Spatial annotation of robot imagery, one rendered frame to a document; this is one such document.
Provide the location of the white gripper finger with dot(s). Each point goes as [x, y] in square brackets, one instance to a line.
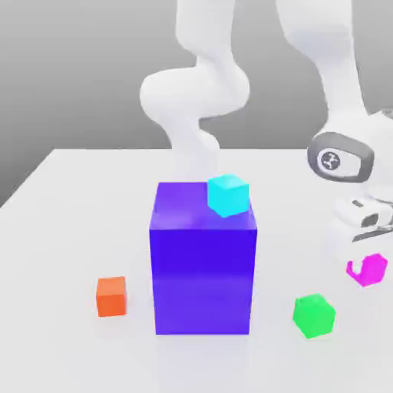
[358, 266]

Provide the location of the small magenta cube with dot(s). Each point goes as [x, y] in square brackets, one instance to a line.
[373, 270]

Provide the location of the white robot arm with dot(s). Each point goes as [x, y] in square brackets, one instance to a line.
[196, 92]

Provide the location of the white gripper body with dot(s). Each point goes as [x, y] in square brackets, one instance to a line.
[344, 245]

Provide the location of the small orange cube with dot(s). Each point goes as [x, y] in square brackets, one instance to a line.
[111, 297]

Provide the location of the small green cube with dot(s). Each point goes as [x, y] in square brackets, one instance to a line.
[313, 316]

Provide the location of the small cyan cube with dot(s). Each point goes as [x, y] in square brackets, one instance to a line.
[227, 195]

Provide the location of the large purple box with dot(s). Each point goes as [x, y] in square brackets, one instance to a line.
[202, 270]

